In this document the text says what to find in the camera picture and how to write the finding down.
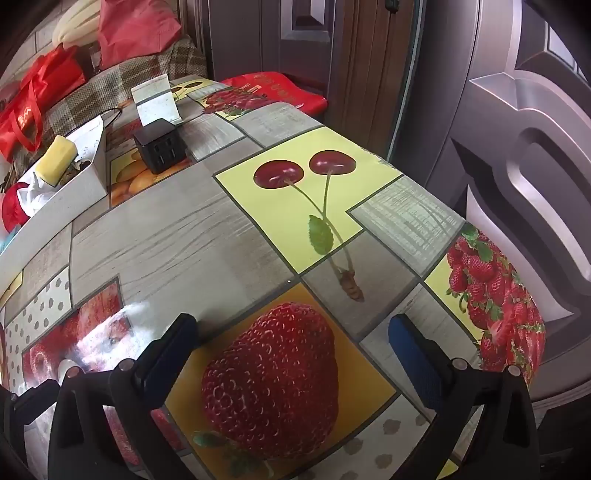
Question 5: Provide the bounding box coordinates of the white cardboard box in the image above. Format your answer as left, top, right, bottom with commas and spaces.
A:
0, 114, 110, 259

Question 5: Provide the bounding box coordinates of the black cube charger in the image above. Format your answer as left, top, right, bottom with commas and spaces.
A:
133, 118, 190, 175

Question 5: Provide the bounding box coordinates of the dark brown fluffy toy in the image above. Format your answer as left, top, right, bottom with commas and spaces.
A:
60, 159, 93, 180

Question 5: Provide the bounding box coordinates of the white card stand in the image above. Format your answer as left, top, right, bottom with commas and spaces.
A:
130, 74, 183, 126

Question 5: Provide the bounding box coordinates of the shiny red tote bag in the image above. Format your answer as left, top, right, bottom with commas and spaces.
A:
0, 46, 88, 162

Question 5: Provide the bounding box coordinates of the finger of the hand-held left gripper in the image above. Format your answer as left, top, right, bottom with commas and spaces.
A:
0, 381, 62, 428

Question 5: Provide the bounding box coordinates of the red printed plastic bag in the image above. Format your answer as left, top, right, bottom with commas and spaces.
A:
221, 71, 328, 118

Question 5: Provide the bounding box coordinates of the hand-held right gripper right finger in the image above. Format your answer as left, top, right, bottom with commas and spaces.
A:
388, 313, 541, 480

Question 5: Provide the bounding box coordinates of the yellow sponge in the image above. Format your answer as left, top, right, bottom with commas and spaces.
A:
36, 135, 78, 183

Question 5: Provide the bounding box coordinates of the red plush apple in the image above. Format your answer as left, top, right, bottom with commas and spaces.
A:
1, 182, 31, 232

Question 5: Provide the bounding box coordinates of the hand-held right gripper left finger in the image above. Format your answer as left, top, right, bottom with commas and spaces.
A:
48, 313, 200, 480

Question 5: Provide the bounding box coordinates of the fruit print tablecloth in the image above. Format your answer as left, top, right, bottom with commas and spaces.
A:
0, 76, 548, 480

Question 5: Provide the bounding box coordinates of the white crumpled paper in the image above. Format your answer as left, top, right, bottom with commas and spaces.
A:
18, 173, 51, 215

